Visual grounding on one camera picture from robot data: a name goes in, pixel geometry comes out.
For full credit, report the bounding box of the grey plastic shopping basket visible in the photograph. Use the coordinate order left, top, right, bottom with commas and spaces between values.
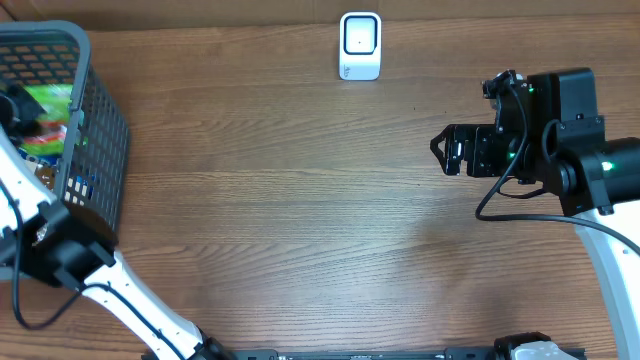
0, 19, 131, 282

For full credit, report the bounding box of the white barcode scanner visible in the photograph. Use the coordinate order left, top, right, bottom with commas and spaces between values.
338, 11, 382, 81

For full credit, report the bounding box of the green snack bag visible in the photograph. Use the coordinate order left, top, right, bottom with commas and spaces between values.
21, 84, 73, 156

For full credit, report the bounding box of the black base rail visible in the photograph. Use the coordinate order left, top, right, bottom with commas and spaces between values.
140, 331, 587, 360

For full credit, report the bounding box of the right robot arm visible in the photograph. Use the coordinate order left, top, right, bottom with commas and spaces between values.
430, 68, 639, 359

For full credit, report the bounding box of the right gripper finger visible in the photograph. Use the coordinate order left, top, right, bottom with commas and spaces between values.
430, 124, 467, 160
443, 142, 465, 176

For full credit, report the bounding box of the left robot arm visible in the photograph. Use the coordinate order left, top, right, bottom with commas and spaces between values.
1, 83, 232, 359

